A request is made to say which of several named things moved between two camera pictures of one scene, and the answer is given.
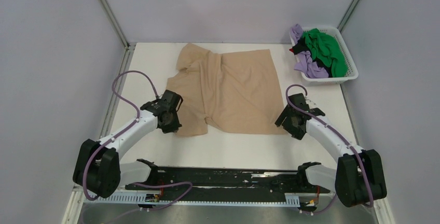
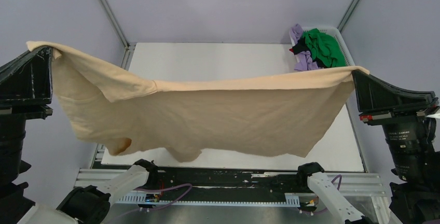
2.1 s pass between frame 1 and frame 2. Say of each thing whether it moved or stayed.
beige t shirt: moved
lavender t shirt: stayed
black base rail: stayed
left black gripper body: moved
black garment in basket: stayed
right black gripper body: moved
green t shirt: stayed
